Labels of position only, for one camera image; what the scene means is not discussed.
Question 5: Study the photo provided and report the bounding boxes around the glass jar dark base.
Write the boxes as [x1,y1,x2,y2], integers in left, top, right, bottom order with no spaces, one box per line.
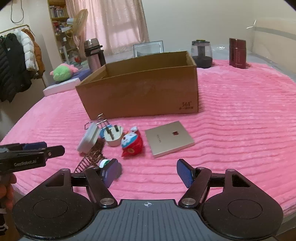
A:
[191,40,213,69]

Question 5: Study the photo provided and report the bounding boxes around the white plug adapter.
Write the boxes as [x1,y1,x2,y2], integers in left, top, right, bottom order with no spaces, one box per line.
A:
[104,125,123,147]

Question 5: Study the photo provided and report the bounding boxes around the dark red thermos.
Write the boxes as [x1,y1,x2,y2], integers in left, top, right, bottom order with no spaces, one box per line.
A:
[229,38,247,69]

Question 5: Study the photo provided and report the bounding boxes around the blue binder clip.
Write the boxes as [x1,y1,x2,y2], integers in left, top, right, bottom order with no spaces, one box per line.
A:
[84,113,112,138]

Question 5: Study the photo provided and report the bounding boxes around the red blue Doraemon toy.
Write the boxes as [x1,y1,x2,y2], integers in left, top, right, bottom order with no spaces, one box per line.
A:
[121,126,144,158]

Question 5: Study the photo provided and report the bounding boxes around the wooden bookshelf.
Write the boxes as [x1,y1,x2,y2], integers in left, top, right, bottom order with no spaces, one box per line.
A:
[48,0,78,62]

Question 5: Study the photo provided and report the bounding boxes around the black jacket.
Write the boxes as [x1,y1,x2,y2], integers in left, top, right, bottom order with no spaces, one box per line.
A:
[1,33,32,102]

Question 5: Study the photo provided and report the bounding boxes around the gold router box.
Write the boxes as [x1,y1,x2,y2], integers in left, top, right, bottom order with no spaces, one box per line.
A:
[145,121,195,158]

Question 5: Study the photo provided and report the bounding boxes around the brown jacket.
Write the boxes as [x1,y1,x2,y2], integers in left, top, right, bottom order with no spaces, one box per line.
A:
[21,28,45,78]

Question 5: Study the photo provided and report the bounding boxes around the white puffer jacket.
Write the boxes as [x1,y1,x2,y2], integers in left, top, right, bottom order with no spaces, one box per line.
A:
[15,30,39,72]

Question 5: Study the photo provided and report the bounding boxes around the white square night light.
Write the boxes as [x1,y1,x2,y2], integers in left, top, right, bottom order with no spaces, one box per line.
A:
[77,123,100,154]

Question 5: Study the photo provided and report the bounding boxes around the white flat box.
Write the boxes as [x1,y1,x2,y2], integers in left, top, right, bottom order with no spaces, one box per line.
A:
[43,78,81,96]

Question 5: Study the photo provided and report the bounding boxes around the standing fan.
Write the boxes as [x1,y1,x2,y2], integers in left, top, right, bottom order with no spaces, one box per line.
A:
[65,9,88,39]

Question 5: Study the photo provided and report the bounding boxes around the sand picture frame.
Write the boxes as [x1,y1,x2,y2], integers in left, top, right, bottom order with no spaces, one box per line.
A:
[133,41,164,57]

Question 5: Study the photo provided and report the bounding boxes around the brown cardboard box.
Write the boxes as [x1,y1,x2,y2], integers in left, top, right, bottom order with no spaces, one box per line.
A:
[76,51,199,120]

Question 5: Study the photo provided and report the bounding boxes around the green pink plush toy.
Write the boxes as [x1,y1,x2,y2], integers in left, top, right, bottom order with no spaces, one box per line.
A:
[50,63,79,81]

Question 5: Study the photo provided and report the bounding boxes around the purple book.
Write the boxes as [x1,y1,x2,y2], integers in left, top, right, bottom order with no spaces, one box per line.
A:
[69,69,91,81]

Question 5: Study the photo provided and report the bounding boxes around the clothes rack rail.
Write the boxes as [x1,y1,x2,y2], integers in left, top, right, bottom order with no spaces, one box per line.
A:
[0,24,31,34]

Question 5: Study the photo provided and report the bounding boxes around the green white small bottle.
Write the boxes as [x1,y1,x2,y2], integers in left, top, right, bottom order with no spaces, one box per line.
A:
[99,159,110,168]

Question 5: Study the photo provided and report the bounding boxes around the pink curtain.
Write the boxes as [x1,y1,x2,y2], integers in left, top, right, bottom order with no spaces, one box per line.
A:
[66,1,149,56]

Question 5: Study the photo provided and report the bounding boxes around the person's hand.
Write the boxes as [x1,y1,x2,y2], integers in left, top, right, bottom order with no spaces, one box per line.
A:
[1,173,16,210]

